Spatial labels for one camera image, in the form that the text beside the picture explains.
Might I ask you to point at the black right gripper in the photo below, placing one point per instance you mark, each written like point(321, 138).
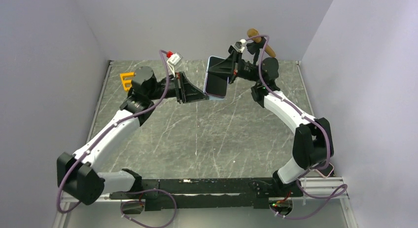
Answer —
point(230, 66)

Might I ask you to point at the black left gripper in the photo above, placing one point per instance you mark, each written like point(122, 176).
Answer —
point(190, 93)

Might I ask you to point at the light blue phone case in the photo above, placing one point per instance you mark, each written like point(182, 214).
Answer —
point(215, 97)

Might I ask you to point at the pink cased phone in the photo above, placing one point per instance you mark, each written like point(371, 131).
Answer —
point(322, 170)

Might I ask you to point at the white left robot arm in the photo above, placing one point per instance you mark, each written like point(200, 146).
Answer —
point(78, 173)

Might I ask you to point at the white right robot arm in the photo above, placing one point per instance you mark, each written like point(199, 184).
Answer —
point(312, 144)

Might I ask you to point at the black microphone stand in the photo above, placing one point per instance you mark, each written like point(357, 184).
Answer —
point(254, 49)

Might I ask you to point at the brown wooden microphone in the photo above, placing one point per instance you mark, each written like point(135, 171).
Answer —
point(254, 35)

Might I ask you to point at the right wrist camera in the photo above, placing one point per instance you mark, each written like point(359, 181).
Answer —
point(238, 46)

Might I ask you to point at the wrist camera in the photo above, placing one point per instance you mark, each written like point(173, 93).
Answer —
point(173, 59)
point(238, 46)

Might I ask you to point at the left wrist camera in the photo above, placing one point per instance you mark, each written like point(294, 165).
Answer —
point(173, 59)

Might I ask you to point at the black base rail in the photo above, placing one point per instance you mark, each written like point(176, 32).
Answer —
point(258, 193)

